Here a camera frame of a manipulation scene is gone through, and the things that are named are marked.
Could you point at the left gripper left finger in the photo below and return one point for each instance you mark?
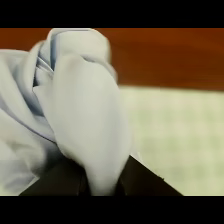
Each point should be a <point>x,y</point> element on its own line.
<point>58,180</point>

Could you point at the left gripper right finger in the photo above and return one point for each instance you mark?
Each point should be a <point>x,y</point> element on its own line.
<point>146,181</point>

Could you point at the light blue shirt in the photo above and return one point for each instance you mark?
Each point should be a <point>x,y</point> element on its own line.
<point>80,100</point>

